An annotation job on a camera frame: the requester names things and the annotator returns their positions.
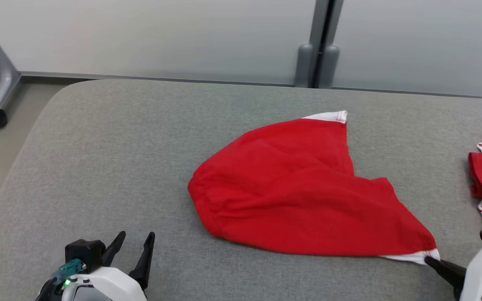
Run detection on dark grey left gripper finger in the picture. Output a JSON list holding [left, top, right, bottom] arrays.
[[101, 231, 126, 268], [129, 232, 156, 289]]

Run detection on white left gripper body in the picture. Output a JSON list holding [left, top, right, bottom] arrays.
[[36, 267, 147, 301]]

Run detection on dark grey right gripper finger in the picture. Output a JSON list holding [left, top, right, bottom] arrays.
[[424, 256, 467, 289]]

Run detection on red shorts with white hem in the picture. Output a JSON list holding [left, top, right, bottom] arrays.
[[187, 110, 441, 266]]

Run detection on grey cylindrical partition foot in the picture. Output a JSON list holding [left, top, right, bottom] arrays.
[[295, 43, 313, 88], [318, 45, 340, 89]]

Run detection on teal left camera connector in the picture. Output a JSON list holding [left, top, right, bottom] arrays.
[[51, 258, 87, 286]]

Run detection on grey partition post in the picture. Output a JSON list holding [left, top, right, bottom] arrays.
[[311, 0, 344, 89]]

